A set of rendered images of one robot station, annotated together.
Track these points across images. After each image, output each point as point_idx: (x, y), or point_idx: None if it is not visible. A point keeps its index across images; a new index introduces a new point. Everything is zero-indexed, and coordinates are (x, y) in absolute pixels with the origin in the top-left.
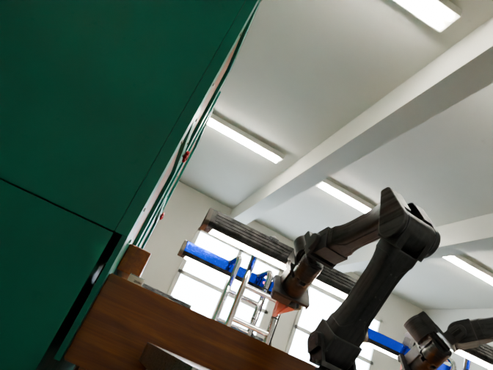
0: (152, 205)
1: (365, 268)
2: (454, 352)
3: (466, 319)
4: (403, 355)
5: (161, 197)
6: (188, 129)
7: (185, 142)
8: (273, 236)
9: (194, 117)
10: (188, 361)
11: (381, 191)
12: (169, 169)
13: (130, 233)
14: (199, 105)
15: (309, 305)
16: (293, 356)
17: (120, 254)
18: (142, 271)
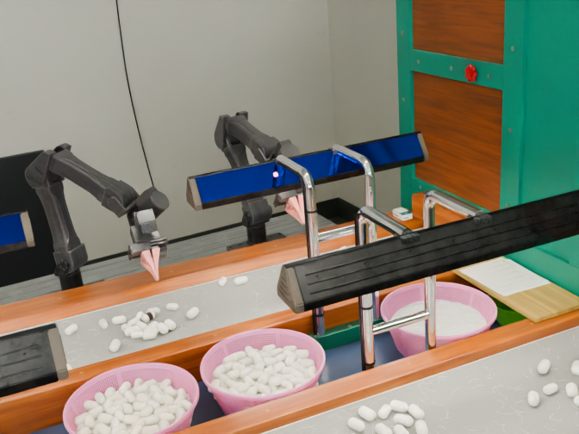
0: (489, 147)
1: (248, 162)
2: (120, 217)
3: (122, 181)
4: (162, 238)
5: (501, 131)
6: (408, 82)
7: (438, 76)
8: (338, 144)
9: (402, 72)
10: (323, 224)
11: (247, 113)
12: (474, 100)
13: (402, 179)
14: (397, 65)
15: (273, 203)
16: (277, 239)
17: (410, 195)
18: (414, 210)
